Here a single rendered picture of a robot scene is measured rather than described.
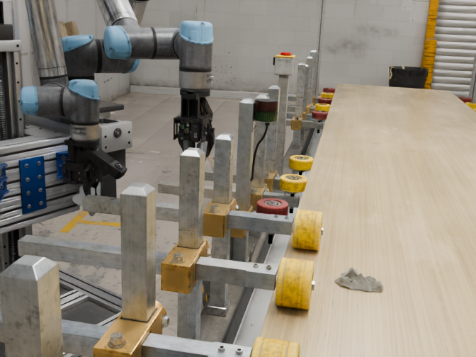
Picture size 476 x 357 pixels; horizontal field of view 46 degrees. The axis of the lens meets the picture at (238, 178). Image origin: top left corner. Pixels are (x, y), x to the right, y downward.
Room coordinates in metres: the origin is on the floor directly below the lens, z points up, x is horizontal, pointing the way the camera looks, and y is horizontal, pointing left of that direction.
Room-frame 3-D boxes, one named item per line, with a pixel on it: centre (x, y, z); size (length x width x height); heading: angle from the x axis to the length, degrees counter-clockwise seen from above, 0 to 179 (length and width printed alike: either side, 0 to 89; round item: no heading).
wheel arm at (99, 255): (0.89, 0.14, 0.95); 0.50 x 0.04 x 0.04; 79
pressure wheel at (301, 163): (1.85, -0.21, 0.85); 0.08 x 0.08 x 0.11
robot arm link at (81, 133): (1.45, 0.41, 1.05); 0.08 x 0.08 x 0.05
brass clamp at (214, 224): (1.15, 0.04, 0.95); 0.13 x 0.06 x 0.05; 169
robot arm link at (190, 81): (1.33, 0.11, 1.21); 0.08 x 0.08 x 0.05
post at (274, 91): (1.91, -0.11, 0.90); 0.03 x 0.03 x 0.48; 79
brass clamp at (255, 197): (1.64, -0.06, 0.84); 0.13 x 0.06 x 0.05; 169
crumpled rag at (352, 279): (0.94, -0.23, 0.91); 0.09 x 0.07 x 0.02; 49
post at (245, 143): (1.41, -0.02, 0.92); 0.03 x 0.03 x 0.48; 79
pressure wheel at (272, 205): (1.36, -0.09, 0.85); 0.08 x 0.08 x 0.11
